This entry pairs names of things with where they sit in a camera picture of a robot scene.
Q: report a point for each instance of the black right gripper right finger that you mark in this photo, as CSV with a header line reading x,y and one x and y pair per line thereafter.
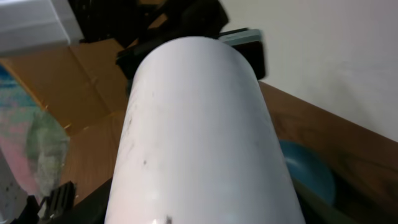
x,y
316,210

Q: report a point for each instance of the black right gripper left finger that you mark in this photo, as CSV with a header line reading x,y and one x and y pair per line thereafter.
x,y
59,207

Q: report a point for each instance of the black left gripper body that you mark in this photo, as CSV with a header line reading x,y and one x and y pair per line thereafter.
x,y
168,20

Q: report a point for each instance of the colourful snack wrapper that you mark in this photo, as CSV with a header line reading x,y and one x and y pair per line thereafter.
x,y
33,148

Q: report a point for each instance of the pink plastic cup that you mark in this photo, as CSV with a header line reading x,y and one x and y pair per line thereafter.
x,y
198,144

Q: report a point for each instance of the clear plastic waste bin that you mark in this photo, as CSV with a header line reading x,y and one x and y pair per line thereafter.
x,y
32,25

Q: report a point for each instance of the dark blue bowl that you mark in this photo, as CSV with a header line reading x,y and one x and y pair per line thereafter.
x,y
307,167

